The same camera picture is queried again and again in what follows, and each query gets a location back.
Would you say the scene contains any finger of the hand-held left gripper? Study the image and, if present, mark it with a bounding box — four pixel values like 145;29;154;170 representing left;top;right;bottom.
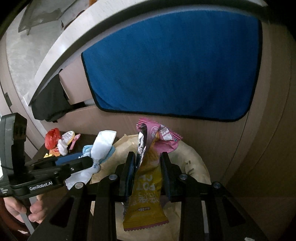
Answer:
28;156;94;183
32;152;84;167

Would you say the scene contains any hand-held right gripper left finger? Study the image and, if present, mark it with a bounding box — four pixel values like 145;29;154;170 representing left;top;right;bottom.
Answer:
35;152;139;241

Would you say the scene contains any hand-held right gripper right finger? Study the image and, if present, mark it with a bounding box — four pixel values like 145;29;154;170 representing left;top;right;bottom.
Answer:
160;152;269;241

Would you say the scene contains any yellow purple snack packet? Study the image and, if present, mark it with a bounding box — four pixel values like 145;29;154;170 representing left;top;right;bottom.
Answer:
122;117;183;232

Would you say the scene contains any white blue wrapper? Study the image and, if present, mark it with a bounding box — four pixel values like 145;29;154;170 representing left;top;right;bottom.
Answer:
65;130;117;191

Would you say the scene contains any person's left hand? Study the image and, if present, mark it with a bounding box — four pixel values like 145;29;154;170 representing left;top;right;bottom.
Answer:
5;195;47;224

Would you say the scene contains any small white paper scrap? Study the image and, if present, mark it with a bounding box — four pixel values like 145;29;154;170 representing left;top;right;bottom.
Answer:
57;140;70;156

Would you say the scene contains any brown tablecloth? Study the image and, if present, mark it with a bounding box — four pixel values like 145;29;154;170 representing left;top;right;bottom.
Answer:
32;133;121;209

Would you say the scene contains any white jelly cup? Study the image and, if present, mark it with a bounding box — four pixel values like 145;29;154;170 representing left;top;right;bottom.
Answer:
60;130;75;143

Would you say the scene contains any red crumpled wrapper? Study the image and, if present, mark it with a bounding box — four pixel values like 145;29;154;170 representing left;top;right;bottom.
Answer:
45;128;62;150

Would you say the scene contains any black cloth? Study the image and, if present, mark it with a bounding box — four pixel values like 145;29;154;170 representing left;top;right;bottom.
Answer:
31;74;72;122

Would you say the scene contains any beige kitchen cabinet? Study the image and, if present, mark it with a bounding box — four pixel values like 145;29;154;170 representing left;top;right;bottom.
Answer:
58;14;296;241

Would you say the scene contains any blue towel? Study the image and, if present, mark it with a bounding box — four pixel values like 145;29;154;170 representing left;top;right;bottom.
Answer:
81;10;263;122

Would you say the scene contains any glass range hood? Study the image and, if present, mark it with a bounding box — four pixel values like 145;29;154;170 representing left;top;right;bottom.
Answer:
18;0;79;35

